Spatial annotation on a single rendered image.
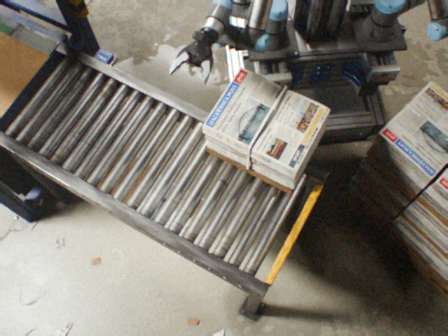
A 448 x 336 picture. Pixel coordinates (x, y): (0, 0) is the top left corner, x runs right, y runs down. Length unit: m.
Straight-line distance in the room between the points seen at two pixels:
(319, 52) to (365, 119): 0.60
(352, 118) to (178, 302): 1.37
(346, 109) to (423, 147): 0.82
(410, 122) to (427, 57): 1.36
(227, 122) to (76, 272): 1.38
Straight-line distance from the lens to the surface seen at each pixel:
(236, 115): 1.68
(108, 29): 3.35
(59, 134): 2.05
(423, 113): 2.07
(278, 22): 1.98
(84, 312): 2.64
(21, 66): 2.30
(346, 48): 2.27
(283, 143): 1.64
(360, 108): 2.73
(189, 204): 1.80
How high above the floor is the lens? 2.51
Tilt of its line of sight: 68 degrees down
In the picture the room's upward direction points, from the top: 4 degrees counter-clockwise
